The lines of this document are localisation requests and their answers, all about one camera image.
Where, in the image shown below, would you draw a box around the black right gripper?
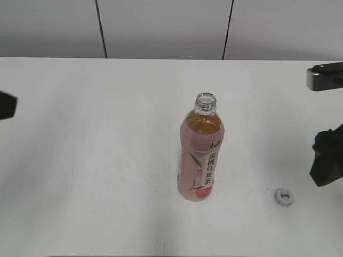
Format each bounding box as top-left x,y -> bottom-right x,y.
309,125 -> 343,187

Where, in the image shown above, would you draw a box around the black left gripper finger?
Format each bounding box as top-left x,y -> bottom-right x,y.
0,91 -> 18,120

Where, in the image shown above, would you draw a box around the white bottle cap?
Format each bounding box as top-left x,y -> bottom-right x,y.
274,188 -> 294,207

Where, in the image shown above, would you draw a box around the pink oolong tea bottle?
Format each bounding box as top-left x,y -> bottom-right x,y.
177,93 -> 225,202

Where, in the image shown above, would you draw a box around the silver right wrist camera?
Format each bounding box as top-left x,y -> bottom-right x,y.
307,62 -> 342,92

